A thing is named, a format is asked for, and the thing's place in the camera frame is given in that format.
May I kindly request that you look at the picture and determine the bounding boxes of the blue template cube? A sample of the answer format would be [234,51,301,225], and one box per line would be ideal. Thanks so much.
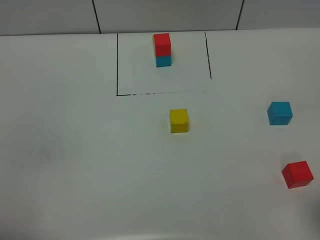
[155,55,172,68]

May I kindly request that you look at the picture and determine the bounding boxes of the red template cube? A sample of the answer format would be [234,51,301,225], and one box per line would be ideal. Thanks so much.
[153,33,171,57]

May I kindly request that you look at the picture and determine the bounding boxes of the yellow template cube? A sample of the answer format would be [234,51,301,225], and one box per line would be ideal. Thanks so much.
[152,35,157,58]

